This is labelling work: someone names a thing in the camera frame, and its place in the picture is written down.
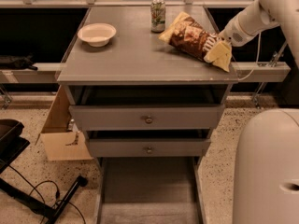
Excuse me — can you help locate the grey open bottom drawer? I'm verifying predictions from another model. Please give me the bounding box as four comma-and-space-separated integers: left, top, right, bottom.
94, 157, 206, 224

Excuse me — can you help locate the black object on rail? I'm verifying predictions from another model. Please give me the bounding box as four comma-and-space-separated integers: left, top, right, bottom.
0, 55, 37, 70

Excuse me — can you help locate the grey top drawer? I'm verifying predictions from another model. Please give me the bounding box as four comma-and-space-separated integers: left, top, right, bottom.
69, 105, 224, 131

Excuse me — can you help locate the brown yellow chip bag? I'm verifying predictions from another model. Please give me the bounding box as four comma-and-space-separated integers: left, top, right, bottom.
159, 12, 225, 62

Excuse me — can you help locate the grey drawer cabinet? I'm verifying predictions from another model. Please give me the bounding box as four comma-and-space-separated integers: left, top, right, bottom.
55, 5, 240, 166

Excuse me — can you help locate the grey metal rail frame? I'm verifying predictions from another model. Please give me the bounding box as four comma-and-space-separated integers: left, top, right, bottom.
0, 0, 292, 110

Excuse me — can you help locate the brown cardboard box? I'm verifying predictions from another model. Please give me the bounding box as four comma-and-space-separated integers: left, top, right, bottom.
40, 87, 92, 161

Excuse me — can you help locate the black stand base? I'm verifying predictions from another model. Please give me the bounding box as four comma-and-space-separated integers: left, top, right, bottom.
0, 119, 89, 224

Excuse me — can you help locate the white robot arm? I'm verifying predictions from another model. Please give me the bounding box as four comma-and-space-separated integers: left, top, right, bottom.
221, 0, 299, 224

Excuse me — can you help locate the grey middle drawer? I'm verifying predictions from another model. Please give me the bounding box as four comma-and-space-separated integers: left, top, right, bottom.
88, 139, 210, 157

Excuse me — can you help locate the black floor cable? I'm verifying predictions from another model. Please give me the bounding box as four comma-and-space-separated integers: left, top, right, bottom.
7, 164, 87, 224

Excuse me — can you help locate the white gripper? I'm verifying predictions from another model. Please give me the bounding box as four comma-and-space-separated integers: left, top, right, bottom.
203, 15, 257, 72

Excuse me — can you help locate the white hanging cable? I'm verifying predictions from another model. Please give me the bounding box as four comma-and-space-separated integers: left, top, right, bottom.
237, 31, 263, 82

